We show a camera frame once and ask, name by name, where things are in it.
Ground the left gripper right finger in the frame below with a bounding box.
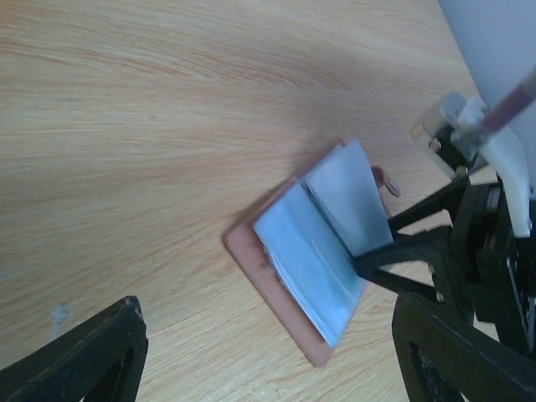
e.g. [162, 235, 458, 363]
[392, 292, 535, 401]

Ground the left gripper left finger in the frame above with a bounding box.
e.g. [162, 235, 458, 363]
[1, 296, 148, 401]

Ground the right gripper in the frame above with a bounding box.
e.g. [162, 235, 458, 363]
[353, 178, 535, 356]

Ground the pink leather card holder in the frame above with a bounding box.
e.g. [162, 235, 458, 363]
[223, 139, 399, 368]

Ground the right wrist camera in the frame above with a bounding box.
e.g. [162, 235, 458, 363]
[410, 86, 535, 239]

